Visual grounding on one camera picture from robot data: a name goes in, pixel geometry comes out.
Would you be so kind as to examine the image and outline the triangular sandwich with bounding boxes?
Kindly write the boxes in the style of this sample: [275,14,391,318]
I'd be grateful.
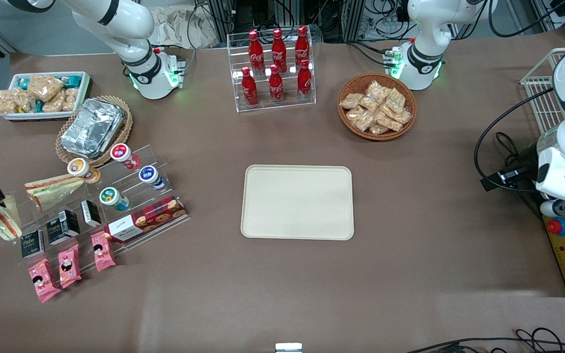
[0,195,23,241]
[24,175,86,213]

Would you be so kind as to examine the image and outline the beige rectangular tray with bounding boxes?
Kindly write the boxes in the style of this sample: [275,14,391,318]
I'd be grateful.
[241,164,355,241]

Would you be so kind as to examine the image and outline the black drink carton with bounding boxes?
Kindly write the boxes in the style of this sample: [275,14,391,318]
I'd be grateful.
[46,209,81,245]
[21,229,46,259]
[81,199,102,227]

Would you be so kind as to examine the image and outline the orange lid yogurt cup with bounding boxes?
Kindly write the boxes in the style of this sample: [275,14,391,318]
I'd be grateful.
[67,157,101,185]

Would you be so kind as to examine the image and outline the clear-wrapped granola packet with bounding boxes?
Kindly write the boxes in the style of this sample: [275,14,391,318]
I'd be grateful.
[61,88,80,113]
[42,91,66,114]
[15,88,36,113]
[27,74,65,102]
[0,89,19,116]

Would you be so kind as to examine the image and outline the pink snack packet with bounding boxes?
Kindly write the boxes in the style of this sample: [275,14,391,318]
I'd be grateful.
[90,231,116,273]
[28,258,61,303]
[58,243,82,289]

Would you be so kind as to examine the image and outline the green lid yogurt cup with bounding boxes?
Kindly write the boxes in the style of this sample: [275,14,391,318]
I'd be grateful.
[99,187,130,212]

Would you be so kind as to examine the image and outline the silver foil container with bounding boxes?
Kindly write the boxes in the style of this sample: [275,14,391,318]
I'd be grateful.
[60,98,126,159]

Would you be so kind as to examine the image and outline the red lid yogurt cup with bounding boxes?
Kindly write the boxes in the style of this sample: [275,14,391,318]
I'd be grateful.
[110,143,141,170]

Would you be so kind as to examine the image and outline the brown paper table cover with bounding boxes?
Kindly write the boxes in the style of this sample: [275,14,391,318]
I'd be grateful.
[0,27,565,353]

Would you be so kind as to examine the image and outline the white plastic snack bin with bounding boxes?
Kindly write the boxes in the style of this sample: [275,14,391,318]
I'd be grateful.
[0,72,91,121]

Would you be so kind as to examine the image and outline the oval wicker basket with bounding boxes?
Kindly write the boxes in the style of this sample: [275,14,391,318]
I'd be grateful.
[56,95,133,168]

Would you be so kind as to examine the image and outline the blue lid yogurt cup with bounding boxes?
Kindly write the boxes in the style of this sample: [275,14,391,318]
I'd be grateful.
[138,165,167,191]

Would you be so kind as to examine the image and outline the red plaid cookie box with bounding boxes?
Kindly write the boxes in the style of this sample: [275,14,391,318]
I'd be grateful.
[104,196,187,244]

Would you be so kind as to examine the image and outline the clear acrylic tiered stand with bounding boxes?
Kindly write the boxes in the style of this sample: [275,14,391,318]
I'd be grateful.
[0,144,191,268]

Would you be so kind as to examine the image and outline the round wicker basket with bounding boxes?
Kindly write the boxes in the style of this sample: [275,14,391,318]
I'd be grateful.
[337,73,418,142]

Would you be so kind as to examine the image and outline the red cola bottle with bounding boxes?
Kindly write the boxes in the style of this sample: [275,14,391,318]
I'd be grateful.
[268,64,284,104]
[241,67,259,107]
[248,30,265,75]
[271,27,287,74]
[294,25,310,67]
[297,59,313,101]

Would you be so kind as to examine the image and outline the clear acrylic bottle rack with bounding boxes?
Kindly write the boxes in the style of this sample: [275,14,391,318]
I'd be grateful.
[227,25,317,114]

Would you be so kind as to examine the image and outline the crumpled beige cloth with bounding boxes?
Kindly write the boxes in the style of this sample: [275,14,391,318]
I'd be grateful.
[151,6,220,50]

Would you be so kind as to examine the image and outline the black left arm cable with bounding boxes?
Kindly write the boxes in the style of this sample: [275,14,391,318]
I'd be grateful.
[473,87,556,193]

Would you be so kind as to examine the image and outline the white wire rack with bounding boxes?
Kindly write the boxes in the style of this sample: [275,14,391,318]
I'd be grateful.
[520,47,565,134]

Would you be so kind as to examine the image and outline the black floor cables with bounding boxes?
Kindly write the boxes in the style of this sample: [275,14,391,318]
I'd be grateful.
[404,327,565,353]

